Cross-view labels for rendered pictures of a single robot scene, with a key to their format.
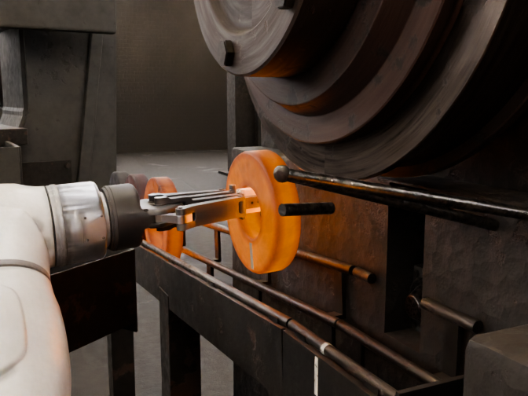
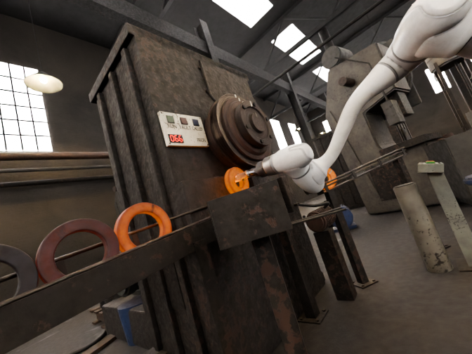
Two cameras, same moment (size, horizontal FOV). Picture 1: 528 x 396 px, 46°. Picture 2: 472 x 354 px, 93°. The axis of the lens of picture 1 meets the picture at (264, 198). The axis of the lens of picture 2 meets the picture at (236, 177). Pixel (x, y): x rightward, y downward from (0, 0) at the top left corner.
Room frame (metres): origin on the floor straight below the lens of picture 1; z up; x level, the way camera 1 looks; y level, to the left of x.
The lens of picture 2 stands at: (1.25, 1.04, 0.67)
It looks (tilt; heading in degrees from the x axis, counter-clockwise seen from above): 9 degrees up; 245
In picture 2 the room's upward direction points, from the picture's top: 18 degrees counter-clockwise
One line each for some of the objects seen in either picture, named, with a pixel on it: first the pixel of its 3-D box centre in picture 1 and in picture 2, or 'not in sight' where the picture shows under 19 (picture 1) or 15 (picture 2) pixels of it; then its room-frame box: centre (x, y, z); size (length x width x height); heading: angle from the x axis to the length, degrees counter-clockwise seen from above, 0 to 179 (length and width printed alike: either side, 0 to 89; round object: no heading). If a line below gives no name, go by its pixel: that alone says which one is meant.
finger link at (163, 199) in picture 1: (201, 208); not in sight; (0.73, 0.07, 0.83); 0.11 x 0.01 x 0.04; 114
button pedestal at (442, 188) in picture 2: not in sight; (451, 210); (-0.33, 0.29, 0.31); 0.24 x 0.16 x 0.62; 25
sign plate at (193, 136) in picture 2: not in sight; (185, 130); (0.95, -0.04, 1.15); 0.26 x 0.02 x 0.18; 25
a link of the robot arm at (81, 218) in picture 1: (78, 222); (272, 165); (0.68, 0.21, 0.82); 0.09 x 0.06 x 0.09; 25
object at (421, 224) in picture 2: not in sight; (421, 225); (-0.23, 0.16, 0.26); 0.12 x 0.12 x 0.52
